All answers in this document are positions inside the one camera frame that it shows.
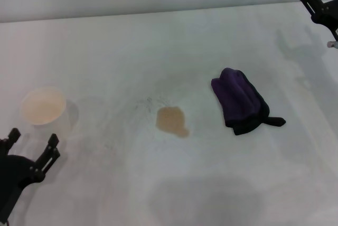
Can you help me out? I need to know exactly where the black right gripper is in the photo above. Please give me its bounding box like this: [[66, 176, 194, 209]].
[[299, 0, 338, 40]]

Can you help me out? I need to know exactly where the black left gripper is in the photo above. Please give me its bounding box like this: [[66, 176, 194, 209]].
[[0, 128, 61, 223]]

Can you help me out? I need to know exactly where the white paper cup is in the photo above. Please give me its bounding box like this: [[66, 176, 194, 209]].
[[20, 86, 79, 129]]

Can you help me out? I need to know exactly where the purple rag with black edge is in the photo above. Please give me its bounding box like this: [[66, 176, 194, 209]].
[[211, 67, 287, 136]]

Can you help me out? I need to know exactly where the brown water stain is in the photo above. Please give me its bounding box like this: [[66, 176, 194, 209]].
[[155, 106, 190, 139]]

